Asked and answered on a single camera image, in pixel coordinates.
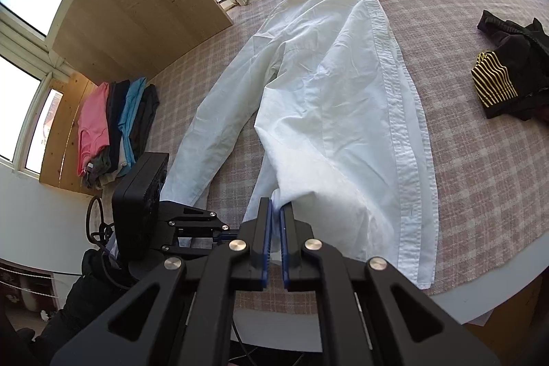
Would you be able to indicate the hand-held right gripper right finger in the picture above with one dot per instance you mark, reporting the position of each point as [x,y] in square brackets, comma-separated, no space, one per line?
[285,250]

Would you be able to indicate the pink plaid blanket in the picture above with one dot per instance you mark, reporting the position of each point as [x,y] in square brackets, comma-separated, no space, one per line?
[472,177]

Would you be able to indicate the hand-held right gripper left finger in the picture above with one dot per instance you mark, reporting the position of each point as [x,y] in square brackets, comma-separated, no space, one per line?
[268,246]

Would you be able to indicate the large plywood board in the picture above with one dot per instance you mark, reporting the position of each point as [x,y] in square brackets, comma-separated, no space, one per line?
[137,6]

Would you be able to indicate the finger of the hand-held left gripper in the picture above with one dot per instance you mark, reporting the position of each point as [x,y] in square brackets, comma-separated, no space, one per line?
[193,218]
[184,248]

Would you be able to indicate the white button shirt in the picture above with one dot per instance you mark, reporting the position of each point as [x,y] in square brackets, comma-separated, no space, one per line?
[334,100]

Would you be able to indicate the pine plank board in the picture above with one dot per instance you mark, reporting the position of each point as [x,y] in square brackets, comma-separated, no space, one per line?
[64,126]

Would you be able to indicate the stack of folded clothes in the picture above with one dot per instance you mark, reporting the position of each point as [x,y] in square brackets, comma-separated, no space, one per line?
[94,121]

